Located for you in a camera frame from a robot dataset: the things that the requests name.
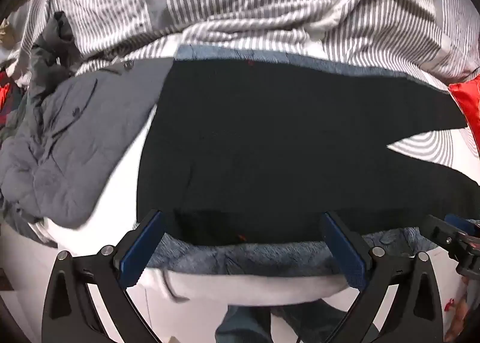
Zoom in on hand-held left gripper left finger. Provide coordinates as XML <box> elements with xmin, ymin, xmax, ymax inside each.
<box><xmin>41</xmin><ymin>209</ymin><xmax>167</xmax><ymax>343</ymax></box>

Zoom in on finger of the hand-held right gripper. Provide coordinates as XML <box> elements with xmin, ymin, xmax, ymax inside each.
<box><xmin>444</xmin><ymin>214</ymin><xmax>480</xmax><ymax>235</ymax></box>
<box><xmin>423</xmin><ymin>214</ymin><xmax>480</xmax><ymax>284</ymax></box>

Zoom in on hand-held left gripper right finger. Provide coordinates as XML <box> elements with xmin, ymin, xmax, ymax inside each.
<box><xmin>320</xmin><ymin>211</ymin><xmax>447</xmax><ymax>343</ymax></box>

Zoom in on black pants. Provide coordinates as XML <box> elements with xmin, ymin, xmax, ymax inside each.
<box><xmin>137</xmin><ymin>59</ymin><xmax>480</xmax><ymax>246</ymax></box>

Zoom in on white bed sheet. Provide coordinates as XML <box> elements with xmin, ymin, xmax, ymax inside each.
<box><xmin>0</xmin><ymin>103</ymin><xmax>480</xmax><ymax>343</ymax></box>

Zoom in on shiny red cloth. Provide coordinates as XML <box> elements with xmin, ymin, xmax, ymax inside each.
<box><xmin>448</xmin><ymin>74</ymin><xmax>480</xmax><ymax>158</ymax></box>

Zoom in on blue denim cloth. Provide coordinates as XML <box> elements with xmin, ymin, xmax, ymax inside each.
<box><xmin>215</xmin><ymin>302</ymin><xmax>338</xmax><ymax>343</ymax></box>

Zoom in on grey jacket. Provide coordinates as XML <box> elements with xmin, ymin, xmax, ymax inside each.
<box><xmin>0</xmin><ymin>58</ymin><xmax>177</xmax><ymax>229</ymax></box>

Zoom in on red patterned cloth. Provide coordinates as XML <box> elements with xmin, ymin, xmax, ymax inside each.
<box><xmin>0</xmin><ymin>69</ymin><xmax>24</xmax><ymax>116</ymax></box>

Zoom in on dark grey-green garment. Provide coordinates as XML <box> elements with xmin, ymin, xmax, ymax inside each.
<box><xmin>28</xmin><ymin>11</ymin><xmax>81</xmax><ymax>81</ymax></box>

